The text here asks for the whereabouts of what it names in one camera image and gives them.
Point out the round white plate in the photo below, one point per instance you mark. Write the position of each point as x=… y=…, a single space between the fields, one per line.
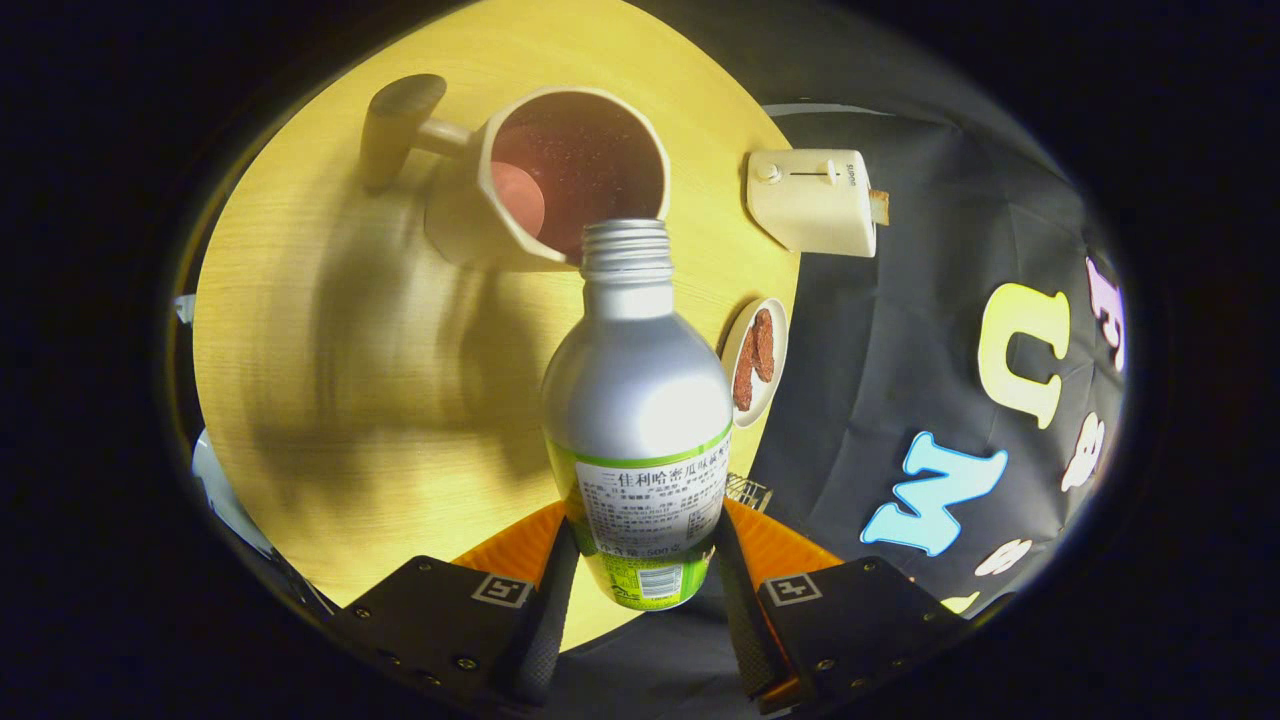
x=778 y=390

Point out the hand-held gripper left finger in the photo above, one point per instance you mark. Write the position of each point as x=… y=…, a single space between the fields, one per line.
x=545 y=620

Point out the brown sausage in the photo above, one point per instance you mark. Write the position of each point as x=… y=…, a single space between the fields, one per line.
x=764 y=345
x=744 y=380

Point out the white toaster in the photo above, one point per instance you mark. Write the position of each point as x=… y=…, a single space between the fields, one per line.
x=810 y=210

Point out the toast slice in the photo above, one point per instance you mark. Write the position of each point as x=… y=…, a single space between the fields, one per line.
x=880 y=207

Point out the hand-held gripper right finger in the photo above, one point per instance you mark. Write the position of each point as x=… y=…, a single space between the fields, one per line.
x=745 y=620

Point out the wooden table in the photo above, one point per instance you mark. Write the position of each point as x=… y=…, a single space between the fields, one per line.
x=400 y=450

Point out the silver juice bottle green label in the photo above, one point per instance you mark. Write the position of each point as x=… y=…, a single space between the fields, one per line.
x=640 y=400

